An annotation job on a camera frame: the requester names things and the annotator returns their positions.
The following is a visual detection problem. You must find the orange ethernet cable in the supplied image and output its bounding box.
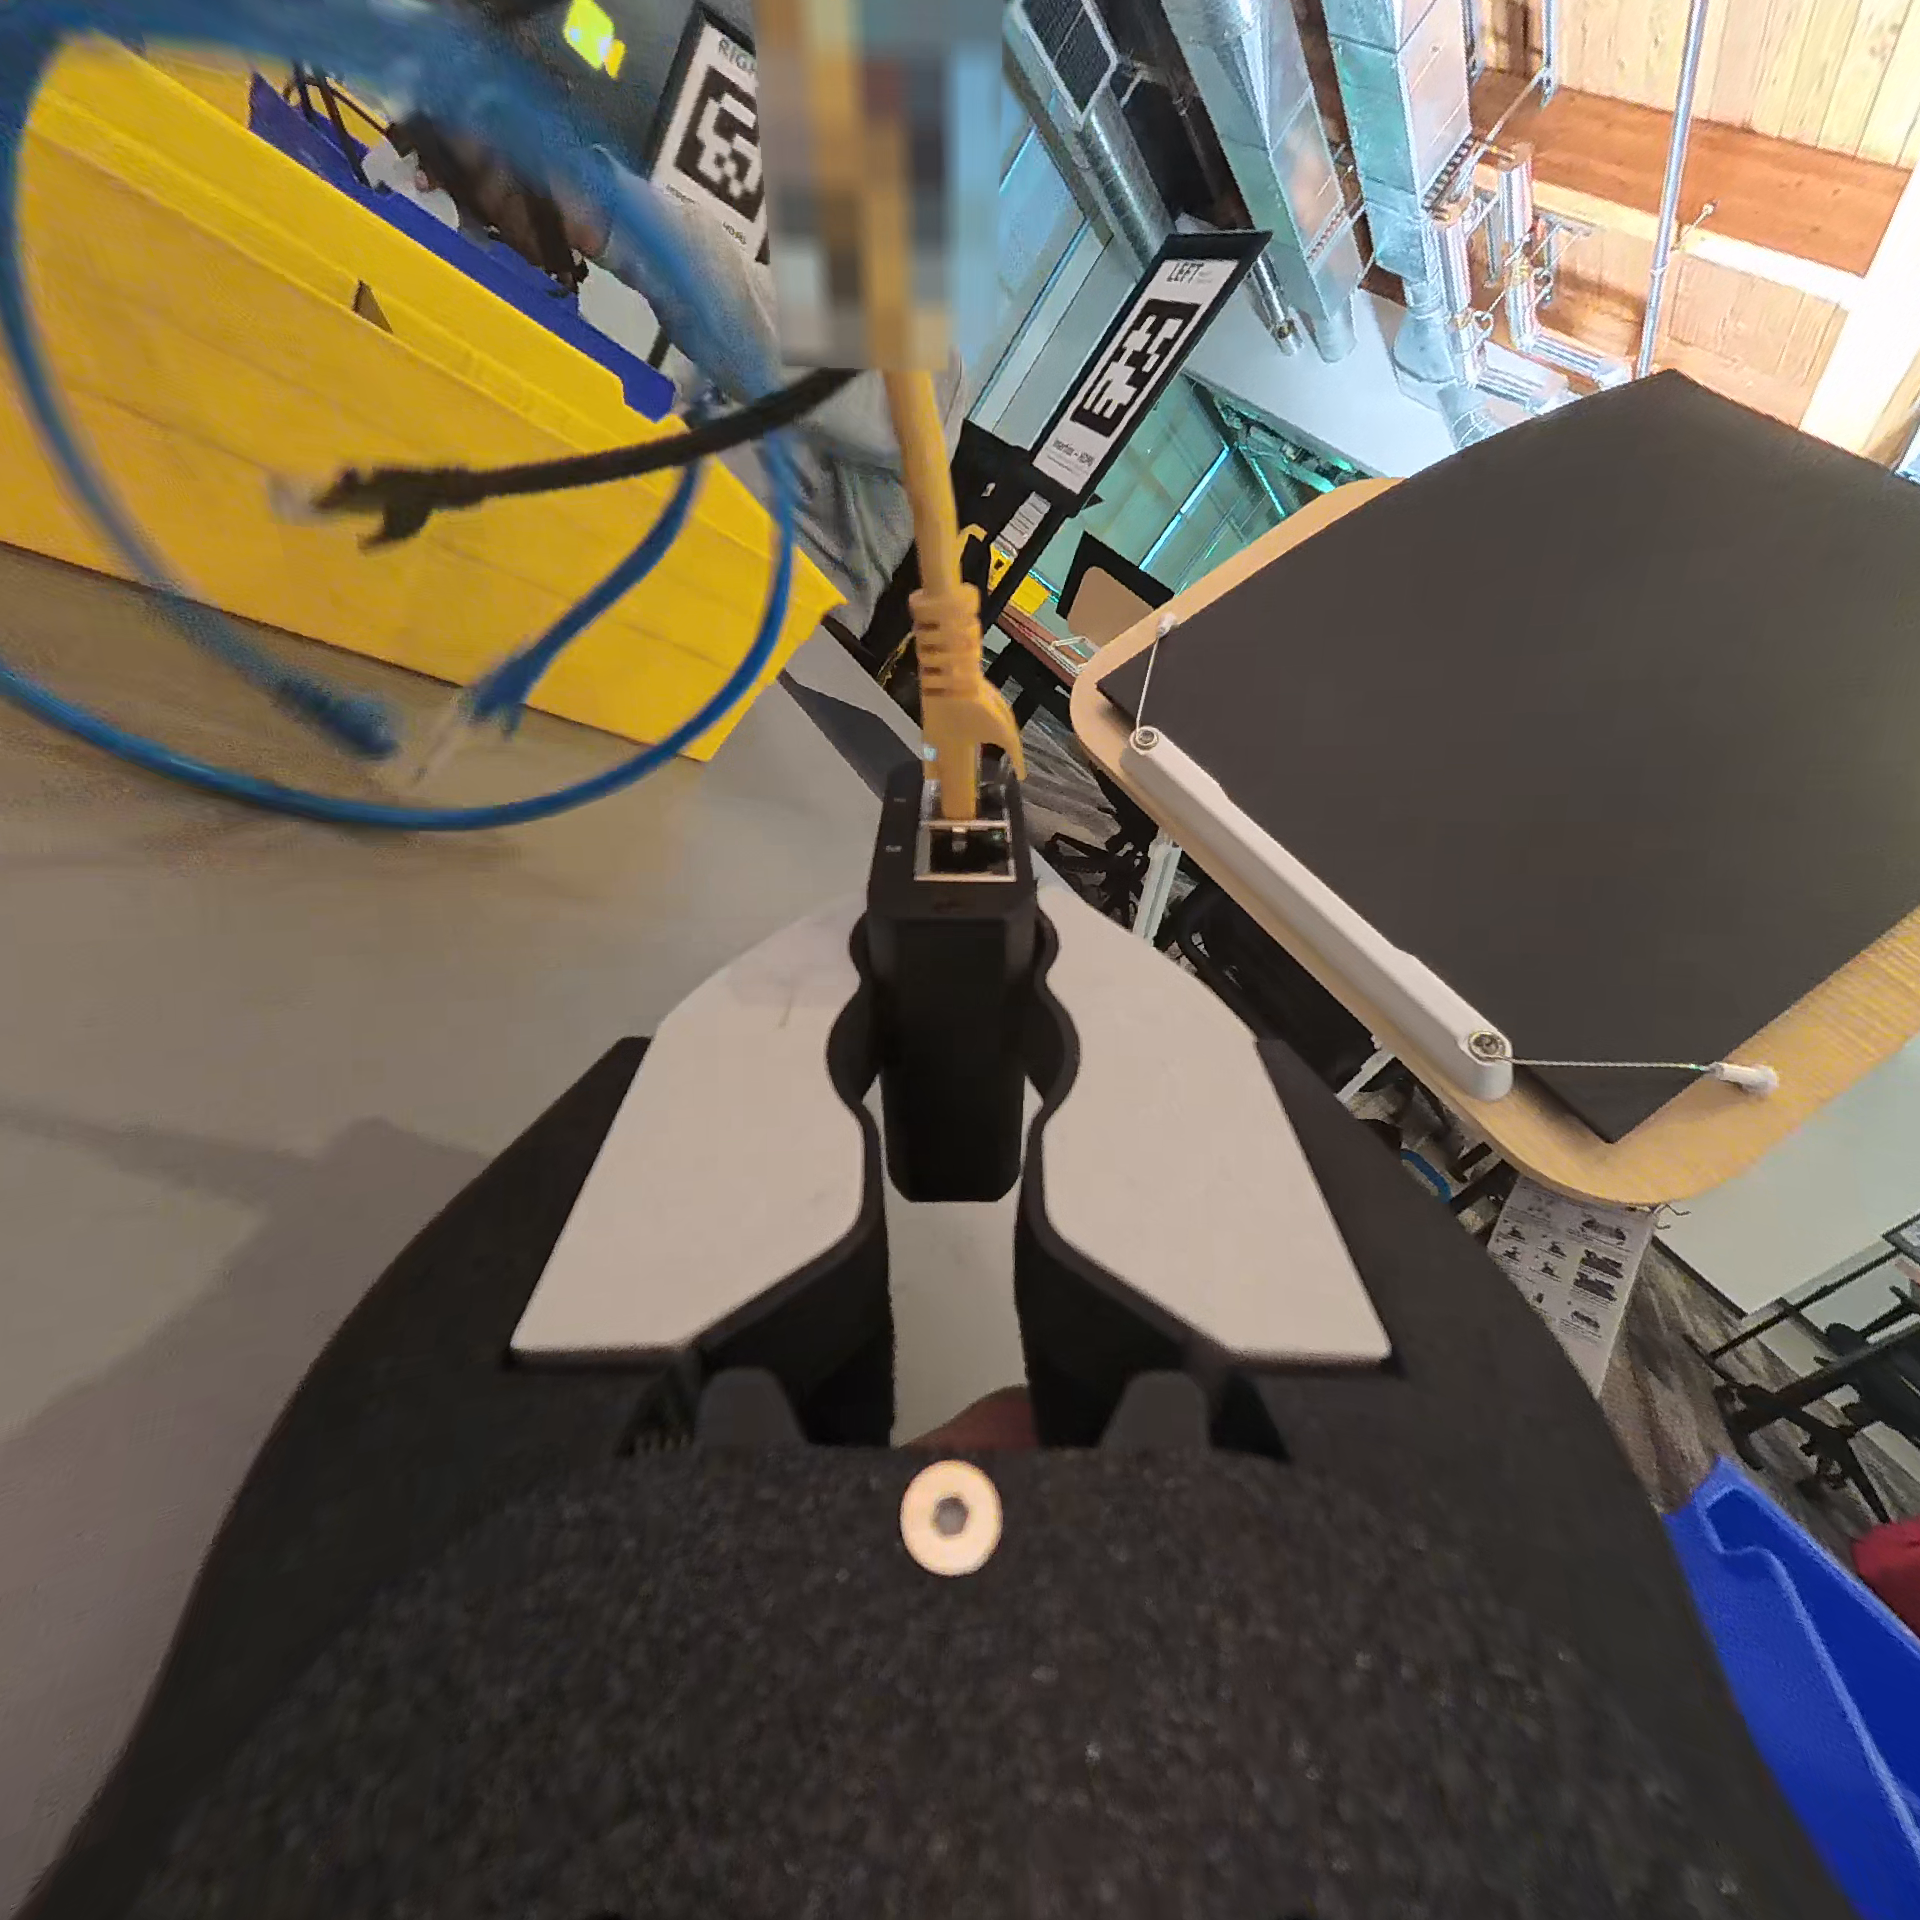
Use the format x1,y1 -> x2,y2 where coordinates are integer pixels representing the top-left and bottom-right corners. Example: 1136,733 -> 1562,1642
750,0 -> 1026,829

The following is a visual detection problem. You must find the yellow plastic bin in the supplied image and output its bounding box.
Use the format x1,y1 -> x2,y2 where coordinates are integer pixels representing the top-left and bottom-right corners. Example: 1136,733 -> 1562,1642
0,36 -> 848,769

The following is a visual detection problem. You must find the silver ventilation duct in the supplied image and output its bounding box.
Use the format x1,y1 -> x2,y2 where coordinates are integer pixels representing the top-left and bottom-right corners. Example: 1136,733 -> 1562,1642
1156,0 -> 1502,356

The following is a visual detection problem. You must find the black ethernet cable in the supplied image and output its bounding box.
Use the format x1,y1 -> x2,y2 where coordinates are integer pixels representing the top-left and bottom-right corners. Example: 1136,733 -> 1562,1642
280,363 -> 877,551

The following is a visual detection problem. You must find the blue ethernet cable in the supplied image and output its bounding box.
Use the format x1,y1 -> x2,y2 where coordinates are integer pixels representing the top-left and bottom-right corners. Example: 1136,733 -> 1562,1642
0,0 -> 848,834

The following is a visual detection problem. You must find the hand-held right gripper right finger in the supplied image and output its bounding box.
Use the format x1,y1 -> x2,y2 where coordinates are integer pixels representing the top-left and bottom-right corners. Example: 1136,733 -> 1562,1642
1015,906 -> 1399,1447

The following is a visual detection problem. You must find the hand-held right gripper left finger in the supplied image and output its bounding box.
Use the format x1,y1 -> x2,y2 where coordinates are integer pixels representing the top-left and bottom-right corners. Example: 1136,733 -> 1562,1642
511,906 -> 909,1447

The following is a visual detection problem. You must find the black ethernet port adapter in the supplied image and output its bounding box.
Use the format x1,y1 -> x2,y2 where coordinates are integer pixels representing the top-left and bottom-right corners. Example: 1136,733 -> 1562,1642
858,748 -> 1057,1200

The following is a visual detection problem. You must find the blue plastic bin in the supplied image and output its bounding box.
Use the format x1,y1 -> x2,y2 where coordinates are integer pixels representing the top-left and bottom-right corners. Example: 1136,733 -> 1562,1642
246,71 -> 680,425
1667,1461 -> 1920,1920

